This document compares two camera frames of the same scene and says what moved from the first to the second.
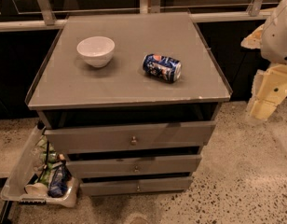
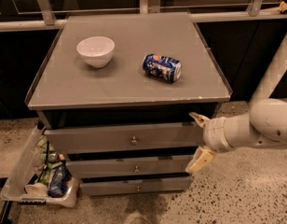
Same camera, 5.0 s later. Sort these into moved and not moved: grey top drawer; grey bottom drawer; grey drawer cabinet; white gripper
Moved: white gripper
Not moved: grey bottom drawer; grey top drawer; grey drawer cabinet
